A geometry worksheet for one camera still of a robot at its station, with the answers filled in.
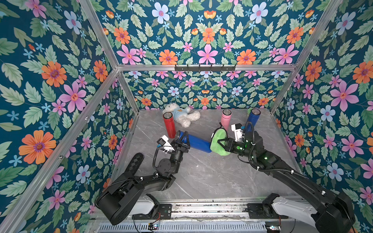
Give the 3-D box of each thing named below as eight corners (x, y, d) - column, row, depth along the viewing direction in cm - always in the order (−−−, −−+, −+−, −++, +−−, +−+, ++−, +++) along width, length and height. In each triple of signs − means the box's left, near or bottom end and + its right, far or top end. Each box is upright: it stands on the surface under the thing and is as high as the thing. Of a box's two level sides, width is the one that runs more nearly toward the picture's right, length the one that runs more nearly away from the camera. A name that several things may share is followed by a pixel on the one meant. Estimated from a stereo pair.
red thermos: (168, 138, 105) (162, 118, 88) (169, 132, 109) (163, 111, 92) (176, 138, 105) (171, 118, 88) (176, 132, 109) (172, 111, 91)
